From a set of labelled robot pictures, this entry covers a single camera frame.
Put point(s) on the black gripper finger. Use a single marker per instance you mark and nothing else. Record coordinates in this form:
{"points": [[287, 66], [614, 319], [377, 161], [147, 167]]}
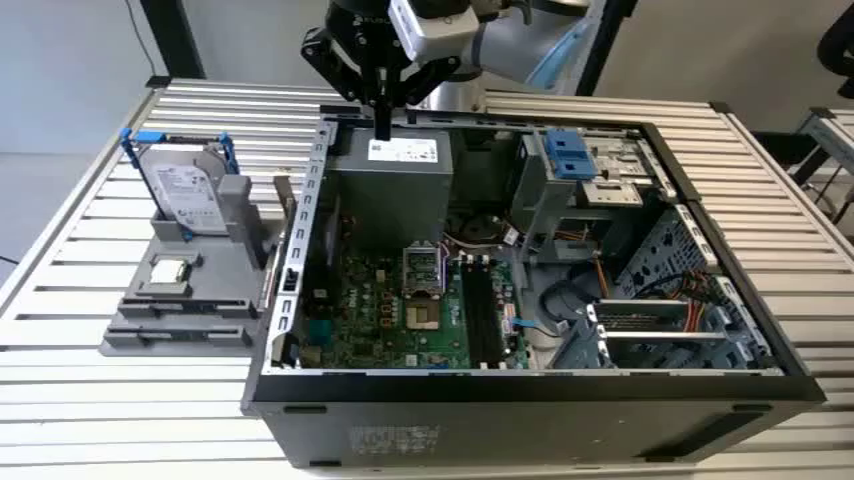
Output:
{"points": [[337, 70], [427, 80]]}

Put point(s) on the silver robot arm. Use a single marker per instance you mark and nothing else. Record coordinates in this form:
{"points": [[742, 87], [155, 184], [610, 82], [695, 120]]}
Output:
{"points": [[514, 45]]}

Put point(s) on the black RAM slot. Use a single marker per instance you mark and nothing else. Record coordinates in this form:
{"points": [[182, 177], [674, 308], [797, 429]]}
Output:
{"points": [[487, 315], [471, 315], [495, 315], [479, 315]]}

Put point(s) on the grey power supply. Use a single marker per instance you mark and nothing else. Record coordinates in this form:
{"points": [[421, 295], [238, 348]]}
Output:
{"points": [[394, 200]]}

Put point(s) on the blue plastic drive latch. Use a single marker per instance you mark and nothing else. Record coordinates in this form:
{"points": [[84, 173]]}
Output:
{"points": [[567, 150]]}

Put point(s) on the graphics card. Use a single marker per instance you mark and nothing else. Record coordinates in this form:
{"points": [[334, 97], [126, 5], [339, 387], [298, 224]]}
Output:
{"points": [[286, 200]]}

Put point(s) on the black round cooler fan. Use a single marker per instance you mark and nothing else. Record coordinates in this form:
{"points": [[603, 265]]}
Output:
{"points": [[477, 227]]}

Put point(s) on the blue disk carrier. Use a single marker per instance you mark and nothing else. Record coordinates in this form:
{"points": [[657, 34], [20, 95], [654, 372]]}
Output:
{"points": [[143, 136]]}

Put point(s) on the grey metal drive cage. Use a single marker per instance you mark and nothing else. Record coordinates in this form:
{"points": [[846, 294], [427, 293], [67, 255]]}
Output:
{"points": [[541, 215]]}

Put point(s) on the silver hard disk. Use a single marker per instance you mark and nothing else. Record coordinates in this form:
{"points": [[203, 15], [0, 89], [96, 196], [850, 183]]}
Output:
{"points": [[183, 190]]}

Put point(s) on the grey parts rack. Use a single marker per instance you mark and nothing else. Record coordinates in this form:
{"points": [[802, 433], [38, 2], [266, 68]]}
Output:
{"points": [[220, 280]]}

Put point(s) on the CPU socket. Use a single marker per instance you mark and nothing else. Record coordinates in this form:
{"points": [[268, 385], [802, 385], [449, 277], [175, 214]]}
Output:
{"points": [[423, 315]]}

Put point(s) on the CPU with silver top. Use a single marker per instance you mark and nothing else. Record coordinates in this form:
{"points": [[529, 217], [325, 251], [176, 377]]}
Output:
{"points": [[170, 272]]}

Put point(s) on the green motherboard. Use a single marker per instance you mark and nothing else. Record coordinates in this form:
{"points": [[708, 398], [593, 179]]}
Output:
{"points": [[374, 340]]}

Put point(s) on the teal board connector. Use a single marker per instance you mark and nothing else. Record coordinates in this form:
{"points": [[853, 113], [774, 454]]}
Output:
{"points": [[322, 334]]}

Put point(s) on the metal disk bay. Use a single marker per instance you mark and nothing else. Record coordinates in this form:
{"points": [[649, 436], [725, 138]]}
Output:
{"points": [[643, 303]]}

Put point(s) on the blue card retention latch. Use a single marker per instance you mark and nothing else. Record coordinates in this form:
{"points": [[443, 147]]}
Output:
{"points": [[291, 350]]}

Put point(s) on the metal slat side table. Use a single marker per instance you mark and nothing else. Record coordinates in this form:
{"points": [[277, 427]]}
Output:
{"points": [[837, 131]]}

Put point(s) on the black office chair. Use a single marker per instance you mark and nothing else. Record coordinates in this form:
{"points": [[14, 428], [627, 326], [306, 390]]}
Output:
{"points": [[842, 45]]}

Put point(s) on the black PC case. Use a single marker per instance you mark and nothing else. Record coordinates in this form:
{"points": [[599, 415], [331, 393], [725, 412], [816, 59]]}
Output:
{"points": [[467, 425]]}

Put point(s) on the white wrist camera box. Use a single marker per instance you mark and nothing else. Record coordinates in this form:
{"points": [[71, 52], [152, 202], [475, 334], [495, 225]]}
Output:
{"points": [[441, 35]]}

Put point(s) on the black vertical post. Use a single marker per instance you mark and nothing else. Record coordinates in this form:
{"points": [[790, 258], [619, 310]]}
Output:
{"points": [[603, 50], [180, 40]]}

